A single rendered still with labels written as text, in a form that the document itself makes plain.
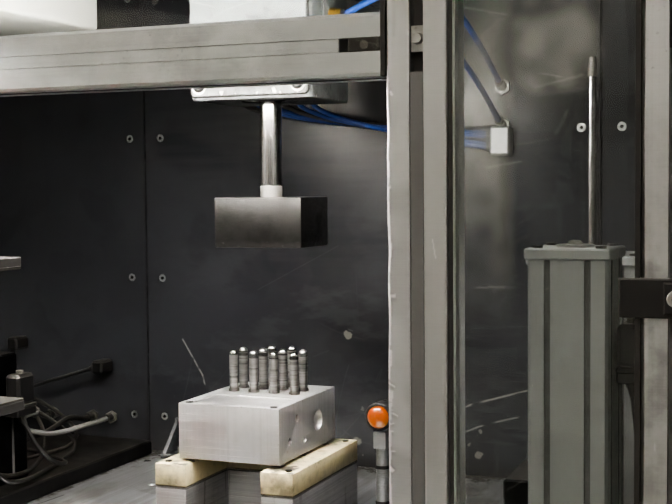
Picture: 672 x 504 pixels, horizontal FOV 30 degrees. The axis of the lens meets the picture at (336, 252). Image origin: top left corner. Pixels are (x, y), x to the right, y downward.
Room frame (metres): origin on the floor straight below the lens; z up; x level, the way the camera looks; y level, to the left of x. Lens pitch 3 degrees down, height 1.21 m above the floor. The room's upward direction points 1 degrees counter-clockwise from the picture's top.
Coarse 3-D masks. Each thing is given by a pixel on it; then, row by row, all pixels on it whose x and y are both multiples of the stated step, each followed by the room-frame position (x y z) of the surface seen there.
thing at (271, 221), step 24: (264, 120) 1.13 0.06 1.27; (264, 144) 1.13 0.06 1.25; (264, 168) 1.13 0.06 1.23; (264, 192) 1.13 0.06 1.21; (216, 216) 1.13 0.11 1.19; (240, 216) 1.12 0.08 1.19; (264, 216) 1.11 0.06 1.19; (288, 216) 1.10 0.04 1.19; (312, 216) 1.12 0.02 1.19; (216, 240) 1.13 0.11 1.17; (240, 240) 1.12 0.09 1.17; (264, 240) 1.11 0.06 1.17; (288, 240) 1.10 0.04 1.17; (312, 240) 1.12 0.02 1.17
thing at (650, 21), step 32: (0, 96) 1.05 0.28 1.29; (384, 128) 1.31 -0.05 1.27; (0, 352) 1.23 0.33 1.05; (0, 384) 1.21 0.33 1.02; (32, 384) 1.22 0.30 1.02; (64, 416) 1.44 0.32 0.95; (0, 448) 1.20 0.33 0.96; (32, 448) 1.38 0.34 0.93; (64, 448) 1.36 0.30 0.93; (96, 448) 1.37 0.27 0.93; (128, 448) 1.37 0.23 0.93; (0, 480) 1.20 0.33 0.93; (32, 480) 1.22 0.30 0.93; (64, 480) 1.26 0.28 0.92
